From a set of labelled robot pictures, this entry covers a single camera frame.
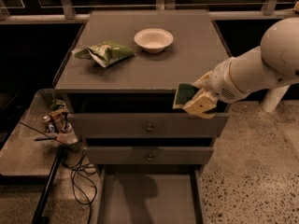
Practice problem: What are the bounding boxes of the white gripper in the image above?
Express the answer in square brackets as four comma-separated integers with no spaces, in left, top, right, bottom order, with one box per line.
[183,57,248,119]

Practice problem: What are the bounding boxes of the green yellow sponge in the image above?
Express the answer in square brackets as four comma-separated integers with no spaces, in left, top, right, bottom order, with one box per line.
[173,83,199,109]

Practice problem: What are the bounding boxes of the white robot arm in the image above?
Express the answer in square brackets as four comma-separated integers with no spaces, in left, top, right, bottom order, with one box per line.
[183,18,299,119]

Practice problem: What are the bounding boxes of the grey drawer cabinet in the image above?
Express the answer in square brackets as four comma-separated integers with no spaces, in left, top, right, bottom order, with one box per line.
[51,8,247,175]

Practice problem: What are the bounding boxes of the grey top drawer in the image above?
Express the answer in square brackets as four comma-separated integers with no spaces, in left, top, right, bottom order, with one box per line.
[68,93,228,138]

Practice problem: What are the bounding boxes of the grey drawer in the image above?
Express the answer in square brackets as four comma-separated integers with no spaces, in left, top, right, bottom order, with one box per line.
[68,93,228,138]
[95,165,206,224]
[85,138,213,164]

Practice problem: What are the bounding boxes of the grey middle drawer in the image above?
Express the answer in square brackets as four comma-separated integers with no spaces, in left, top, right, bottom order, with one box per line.
[85,138,213,164]

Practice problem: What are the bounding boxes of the grey bottom drawer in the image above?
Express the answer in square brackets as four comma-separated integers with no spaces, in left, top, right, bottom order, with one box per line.
[95,165,206,224]

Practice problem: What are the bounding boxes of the white paper bowl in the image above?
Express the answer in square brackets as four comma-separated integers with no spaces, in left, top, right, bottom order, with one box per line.
[134,28,174,53]

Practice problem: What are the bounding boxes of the green chip bag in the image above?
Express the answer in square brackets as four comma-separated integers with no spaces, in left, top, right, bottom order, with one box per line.
[72,41,135,68]

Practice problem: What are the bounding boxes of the snack items in bin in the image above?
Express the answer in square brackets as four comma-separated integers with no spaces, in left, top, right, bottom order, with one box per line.
[43,99,72,133]

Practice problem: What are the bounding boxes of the clear plastic bin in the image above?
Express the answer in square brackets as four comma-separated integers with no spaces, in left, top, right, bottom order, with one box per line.
[20,89,78,145]

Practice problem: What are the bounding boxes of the metal window railing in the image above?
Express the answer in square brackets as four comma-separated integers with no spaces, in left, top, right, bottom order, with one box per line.
[0,0,299,24]

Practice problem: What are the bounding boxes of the black metal pole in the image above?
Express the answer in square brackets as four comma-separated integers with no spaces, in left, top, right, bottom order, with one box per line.
[31,147,65,224]

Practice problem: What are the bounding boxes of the white support post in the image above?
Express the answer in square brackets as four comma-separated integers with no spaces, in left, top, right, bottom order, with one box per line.
[261,85,290,113]

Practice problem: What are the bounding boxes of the black cable on floor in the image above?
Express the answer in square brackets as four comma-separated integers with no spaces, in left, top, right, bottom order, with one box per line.
[60,142,98,224]

